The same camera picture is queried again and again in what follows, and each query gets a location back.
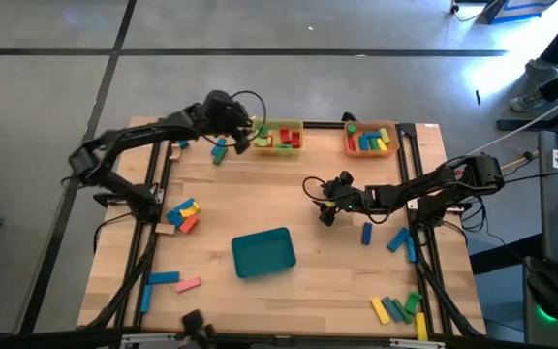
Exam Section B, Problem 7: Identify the beige cable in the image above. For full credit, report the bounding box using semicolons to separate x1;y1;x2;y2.
499;150;540;171

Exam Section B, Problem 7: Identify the blue edged board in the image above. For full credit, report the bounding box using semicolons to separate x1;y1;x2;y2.
477;0;558;25

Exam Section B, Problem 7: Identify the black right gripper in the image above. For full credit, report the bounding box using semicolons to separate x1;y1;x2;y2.
318;170;369;228

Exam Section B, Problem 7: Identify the black camera cable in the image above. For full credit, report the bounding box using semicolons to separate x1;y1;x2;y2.
301;175;338;207
201;89;268;149

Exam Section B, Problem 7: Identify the teal long block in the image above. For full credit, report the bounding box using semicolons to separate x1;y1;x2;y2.
381;296;406;324

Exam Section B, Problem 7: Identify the black desk foot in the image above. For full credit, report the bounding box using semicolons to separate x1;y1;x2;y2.
495;94;558;133

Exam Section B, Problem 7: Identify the yellow long block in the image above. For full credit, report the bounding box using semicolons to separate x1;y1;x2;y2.
369;296;392;326
414;311;429;342

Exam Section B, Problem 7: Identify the black computer mouse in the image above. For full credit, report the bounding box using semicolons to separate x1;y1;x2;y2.
526;270;558;320

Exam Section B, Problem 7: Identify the small black device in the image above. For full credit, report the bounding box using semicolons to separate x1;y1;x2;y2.
180;308;218;349

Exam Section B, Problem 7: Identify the person's shoe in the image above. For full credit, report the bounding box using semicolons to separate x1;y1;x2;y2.
524;57;558;81
510;90;549;113

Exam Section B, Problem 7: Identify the silver metal bracket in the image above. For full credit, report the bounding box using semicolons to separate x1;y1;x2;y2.
120;333;177;348
388;337;446;349

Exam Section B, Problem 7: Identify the green long block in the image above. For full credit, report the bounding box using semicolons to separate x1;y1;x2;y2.
392;298;415;326

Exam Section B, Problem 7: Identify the white cable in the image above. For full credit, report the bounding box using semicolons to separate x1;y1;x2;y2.
480;81;558;156

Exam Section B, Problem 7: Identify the teal plastic bin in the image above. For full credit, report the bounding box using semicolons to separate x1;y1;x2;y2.
231;226;297;280

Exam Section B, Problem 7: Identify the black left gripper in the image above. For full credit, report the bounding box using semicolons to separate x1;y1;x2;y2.
202;89;254;156

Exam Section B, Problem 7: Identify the black cable bundle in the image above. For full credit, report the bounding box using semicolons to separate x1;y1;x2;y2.
446;193;508;246

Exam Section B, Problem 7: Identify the orange plastic bin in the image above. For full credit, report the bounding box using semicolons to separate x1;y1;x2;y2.
342;120;401;159

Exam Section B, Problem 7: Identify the yellow wooden block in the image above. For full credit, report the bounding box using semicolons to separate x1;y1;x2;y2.
179;202;202;219

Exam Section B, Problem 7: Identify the yellow plastic bin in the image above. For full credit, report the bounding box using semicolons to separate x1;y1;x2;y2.
251;118;305;158

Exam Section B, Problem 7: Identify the thin black cable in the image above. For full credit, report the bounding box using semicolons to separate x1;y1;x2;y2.
501;169;558;185

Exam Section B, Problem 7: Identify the black aluminium frame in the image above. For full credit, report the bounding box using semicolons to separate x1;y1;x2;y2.
78;117;487;349

